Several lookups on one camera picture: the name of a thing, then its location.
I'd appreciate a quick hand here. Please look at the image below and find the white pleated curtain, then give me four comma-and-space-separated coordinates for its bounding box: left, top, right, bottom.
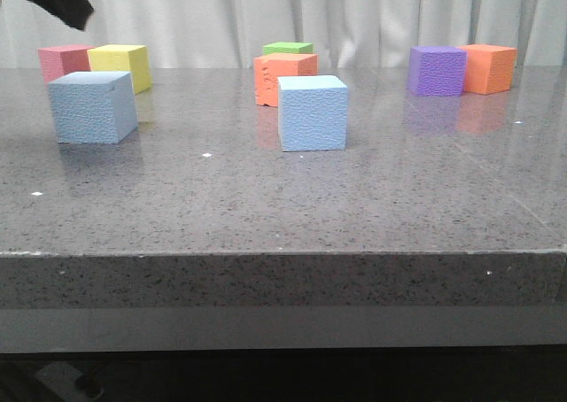
1, 0, 566, 68

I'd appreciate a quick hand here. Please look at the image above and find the green foam cube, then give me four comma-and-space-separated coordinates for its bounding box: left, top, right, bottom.
262, 42, 314, 55

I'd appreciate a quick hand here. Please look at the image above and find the purple foam cube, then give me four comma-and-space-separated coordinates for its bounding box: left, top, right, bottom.
407, 46, 467, 97

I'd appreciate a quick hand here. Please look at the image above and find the light blue foam cube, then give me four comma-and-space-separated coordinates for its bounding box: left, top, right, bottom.
278, 75, 348, 151
47, 71, 138, 143

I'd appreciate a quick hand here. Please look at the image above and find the red foam cube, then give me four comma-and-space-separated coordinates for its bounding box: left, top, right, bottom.
38, 44, 93, 83

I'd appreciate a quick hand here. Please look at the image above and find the chipped orange foam cube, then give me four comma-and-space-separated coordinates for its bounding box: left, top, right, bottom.
253, 53, 318, 107

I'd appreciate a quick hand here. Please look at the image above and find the yellow foam cube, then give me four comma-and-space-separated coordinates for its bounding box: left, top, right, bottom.
87, 44, 152, 94

